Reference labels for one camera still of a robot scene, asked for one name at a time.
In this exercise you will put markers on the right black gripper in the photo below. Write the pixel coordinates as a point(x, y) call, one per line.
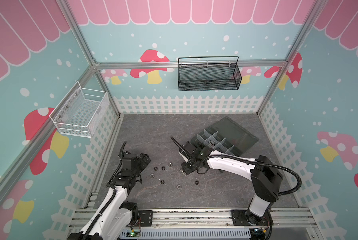
point(188, 163)

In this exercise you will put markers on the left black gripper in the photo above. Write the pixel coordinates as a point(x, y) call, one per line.
point(143, 164)

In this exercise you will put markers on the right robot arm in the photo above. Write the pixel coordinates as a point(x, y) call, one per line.
point(265, 176)

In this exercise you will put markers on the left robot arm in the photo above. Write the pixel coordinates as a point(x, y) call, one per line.
point(115, 212)

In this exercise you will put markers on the clear compartment organizer box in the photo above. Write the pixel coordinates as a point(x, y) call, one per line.
point(226, 136)

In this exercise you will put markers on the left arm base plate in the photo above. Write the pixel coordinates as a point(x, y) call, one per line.
point(142, 219)

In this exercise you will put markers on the grey slotted cable duct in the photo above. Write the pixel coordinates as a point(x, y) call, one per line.
point(186, 234)

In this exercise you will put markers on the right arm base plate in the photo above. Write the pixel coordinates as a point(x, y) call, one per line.
point(243, 218)

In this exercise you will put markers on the white wire mesh basket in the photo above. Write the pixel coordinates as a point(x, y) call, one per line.
point(80, 112)

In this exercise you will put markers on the black wire mesh basket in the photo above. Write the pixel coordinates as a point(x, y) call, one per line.
point(216, 73)

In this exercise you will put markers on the aluminium mounting rail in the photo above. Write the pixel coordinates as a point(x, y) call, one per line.
point(223, 217)

